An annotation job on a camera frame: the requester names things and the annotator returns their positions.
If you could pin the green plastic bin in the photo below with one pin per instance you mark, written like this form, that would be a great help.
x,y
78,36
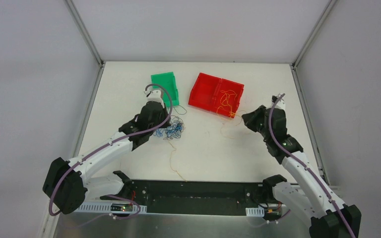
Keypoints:
x,y
168,81

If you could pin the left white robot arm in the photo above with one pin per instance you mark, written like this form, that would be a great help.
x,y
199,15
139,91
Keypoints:
x,y
71,182

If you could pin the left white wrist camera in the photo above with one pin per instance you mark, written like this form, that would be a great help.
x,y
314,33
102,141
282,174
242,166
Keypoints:
x,y
155,95

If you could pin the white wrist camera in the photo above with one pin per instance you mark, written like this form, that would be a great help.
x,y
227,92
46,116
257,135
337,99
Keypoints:
x,y
155,95
278,102

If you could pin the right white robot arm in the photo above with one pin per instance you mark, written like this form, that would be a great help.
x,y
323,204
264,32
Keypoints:
x,y
324,213

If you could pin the red plastic double bin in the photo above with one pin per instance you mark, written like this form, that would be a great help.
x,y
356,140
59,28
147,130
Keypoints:
x,y
217,95

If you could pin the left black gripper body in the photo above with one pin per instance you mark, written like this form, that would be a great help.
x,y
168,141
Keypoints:
x,y
161,119

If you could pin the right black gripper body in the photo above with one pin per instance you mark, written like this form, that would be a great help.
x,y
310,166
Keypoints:
x,y
252,118

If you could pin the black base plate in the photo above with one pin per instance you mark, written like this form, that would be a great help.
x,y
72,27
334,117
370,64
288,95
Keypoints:
x,y
201,198

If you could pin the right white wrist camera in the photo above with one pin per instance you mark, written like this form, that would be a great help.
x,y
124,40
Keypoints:
x,y
278,102

